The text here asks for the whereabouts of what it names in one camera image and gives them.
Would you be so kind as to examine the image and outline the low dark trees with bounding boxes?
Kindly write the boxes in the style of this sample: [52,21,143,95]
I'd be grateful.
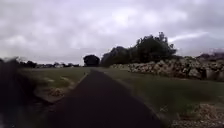
[100,46,139,67]

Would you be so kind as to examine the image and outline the small round dark tree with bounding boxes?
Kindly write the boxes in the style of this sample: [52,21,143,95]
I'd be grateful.
[83,54,101,68]

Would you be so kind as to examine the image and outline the dark asphalt path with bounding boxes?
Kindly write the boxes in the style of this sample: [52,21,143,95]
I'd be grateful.
[43,68,164,128]

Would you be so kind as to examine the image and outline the large dark tree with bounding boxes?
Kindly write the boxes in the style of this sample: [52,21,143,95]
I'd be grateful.
[135,31,178,64]

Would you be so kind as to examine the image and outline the grass field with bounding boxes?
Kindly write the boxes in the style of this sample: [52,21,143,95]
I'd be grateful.
[21,66,91,103]

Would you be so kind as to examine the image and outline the grass verge with stones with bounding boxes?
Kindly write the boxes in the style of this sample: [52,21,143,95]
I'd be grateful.
[94,66,224,128]

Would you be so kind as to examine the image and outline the dark bush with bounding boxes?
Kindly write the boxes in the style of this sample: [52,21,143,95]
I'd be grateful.
[0,59,36,128]

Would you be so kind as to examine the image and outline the dry stone wall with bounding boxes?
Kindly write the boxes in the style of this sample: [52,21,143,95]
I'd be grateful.
[109,55,224,81]

